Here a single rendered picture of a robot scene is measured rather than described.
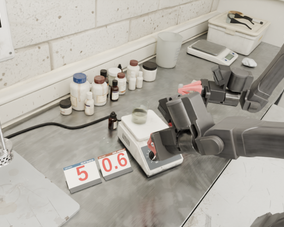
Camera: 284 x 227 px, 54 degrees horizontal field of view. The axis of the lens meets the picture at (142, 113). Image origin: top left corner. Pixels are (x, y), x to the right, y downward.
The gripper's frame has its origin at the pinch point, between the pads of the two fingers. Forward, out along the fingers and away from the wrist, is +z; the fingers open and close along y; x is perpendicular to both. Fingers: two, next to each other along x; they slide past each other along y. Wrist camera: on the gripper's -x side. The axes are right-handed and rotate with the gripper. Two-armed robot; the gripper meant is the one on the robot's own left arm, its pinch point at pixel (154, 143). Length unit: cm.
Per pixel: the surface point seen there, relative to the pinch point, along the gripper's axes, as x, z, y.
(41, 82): -28.2, 35.9, 17.6
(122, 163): 4.5, 12.3, 5.5
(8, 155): -7.3, 3.6, 34.4
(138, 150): 1.8, 9.1, 1.0
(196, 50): -34, 55, -72
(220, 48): -32, 50, -86
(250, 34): -35, 41, -102
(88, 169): 2.7, 12.6, 15.8
